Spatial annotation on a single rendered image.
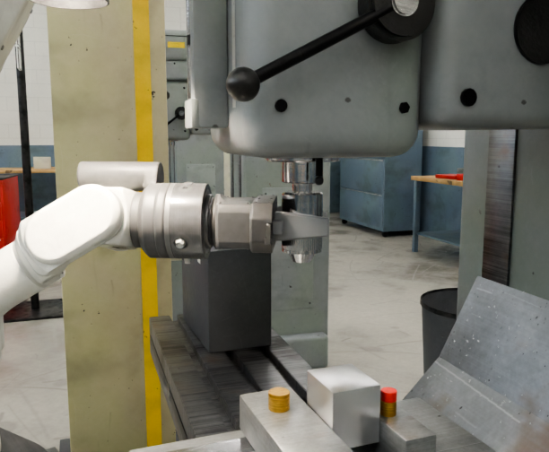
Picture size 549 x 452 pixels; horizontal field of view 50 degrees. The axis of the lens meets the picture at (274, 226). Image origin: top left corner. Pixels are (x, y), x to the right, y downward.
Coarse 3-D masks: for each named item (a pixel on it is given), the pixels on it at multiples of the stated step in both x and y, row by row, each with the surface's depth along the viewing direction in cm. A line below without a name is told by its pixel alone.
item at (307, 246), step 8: (288, 208) 67; (296, 208) 66; (304, 208) 66; (312, 208) 66; (320, 208) 67; (288, 240) 67; (296, 240) 67; (304, 240) 67; (312, 240) 67; (320, 240) 68; (288, 248) 67; (296, 248) 67; (304, 248) 67; (312, 248) 67; (320, 248) 68
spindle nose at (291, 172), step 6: (282, 162) 67; (288, 162) 66; (294, 162) 66; (300, 162) 65; (306, 162) 65; (312, 162) 66; (282, 168) 67; (288, 168) 66; (294, 168) 66; (300, 168) 65; (306, 168) 65; (312, 168) 66; (282, 174) 67; (288, 174) 66; (294, 174) 66; (300, 174) 66; (306, 174) 66; (312, 174) 66; (282, 180) 68; (288, 180) 66; (294, 180) 66; (300, 180) 66; (306, 180) 66; (312, 180) 66
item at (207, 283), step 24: (192, 264) 115; (216, 264) 104; (240, 264) 106; (264, 264) 108; (192, 288) 116; (216, 288) 105; (240, 288) 107; (264, 288) 108; (192, 312) 117; (216, 312) 106; (240, 312) 107; (264, 312) 109; (216, 336) 106; (240, 336) 108; (264, 336) 110
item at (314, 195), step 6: (288, 192) 67; (294, 192) 67; (312, 192) 67; (318, 192) 67; (282, 198) 68; (288, 198) 67; (294, 198) 66; (300, 198) 66; (306, 198) 66; (312, 198) 66; (318, 198) 67
